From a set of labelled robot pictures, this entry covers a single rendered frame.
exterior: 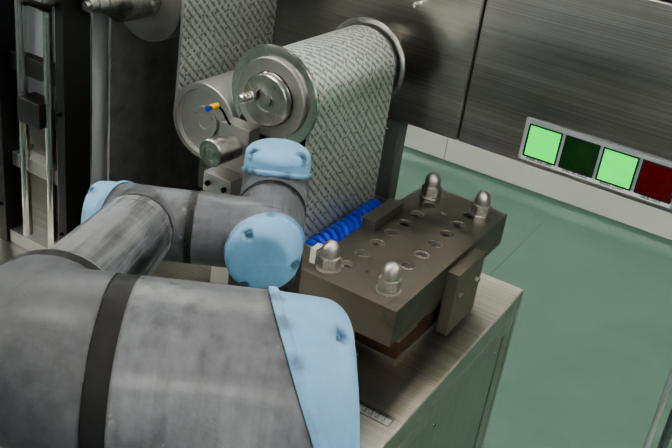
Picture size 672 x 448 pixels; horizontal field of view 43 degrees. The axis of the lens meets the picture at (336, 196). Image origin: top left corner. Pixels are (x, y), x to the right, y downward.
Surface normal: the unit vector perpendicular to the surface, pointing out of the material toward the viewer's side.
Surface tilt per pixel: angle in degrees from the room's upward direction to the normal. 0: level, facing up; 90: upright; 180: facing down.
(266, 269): 90
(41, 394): 65
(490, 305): 0
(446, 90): 90
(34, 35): 90
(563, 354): 0
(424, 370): 0
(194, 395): 53
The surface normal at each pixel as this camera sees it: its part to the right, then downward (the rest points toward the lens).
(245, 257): 0.00, 0.44
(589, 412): 0.13, -0.89
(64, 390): 0.00, -0.07
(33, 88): -0.53, 0.32
